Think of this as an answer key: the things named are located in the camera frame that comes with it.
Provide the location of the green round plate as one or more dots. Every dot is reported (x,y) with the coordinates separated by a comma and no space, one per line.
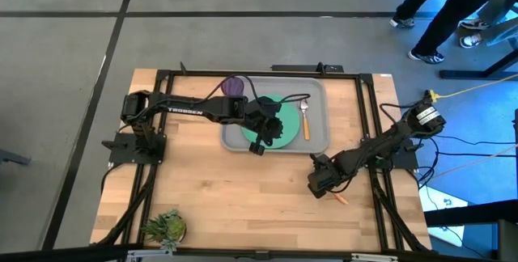
(292,122)

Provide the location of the grey chair base leg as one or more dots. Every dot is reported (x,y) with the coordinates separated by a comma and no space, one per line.
(12,157)

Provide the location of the black table leg frame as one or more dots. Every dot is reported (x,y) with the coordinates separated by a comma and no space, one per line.
(465,74)

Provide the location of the small green potted succulent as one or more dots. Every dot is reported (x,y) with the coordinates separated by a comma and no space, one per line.
(172,227)

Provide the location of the black rig crossbar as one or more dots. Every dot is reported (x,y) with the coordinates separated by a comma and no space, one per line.
(60,254)

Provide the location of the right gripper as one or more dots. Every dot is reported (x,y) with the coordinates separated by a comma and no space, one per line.
(323,177)

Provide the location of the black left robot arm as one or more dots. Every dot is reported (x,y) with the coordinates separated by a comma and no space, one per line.
(184,110)

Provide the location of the black flat bracket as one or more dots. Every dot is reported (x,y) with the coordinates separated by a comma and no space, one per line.
(299,68)

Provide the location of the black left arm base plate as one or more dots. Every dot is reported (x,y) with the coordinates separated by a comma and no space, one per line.
(121,153)

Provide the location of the person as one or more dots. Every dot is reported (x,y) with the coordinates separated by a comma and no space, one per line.
(502,11)
(457,7)

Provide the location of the grey plastic tray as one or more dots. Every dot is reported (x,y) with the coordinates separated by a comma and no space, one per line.
(317,92)

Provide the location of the white panel with blue mark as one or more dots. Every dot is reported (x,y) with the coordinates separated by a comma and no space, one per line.
(431,197)

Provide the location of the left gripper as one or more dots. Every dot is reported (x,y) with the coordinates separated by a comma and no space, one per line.
(265,122)

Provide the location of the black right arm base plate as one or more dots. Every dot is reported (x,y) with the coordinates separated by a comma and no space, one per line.
(406,161)

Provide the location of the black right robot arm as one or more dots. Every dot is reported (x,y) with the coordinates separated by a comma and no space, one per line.
(376,149)

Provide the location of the black rig strut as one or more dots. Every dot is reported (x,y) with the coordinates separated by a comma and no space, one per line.
(477,212)

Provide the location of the purple faceted cup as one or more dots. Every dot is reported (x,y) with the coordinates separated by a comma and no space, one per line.
(232,86)

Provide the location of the black aluminium rail frame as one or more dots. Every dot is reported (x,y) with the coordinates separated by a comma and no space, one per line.
(202,73)

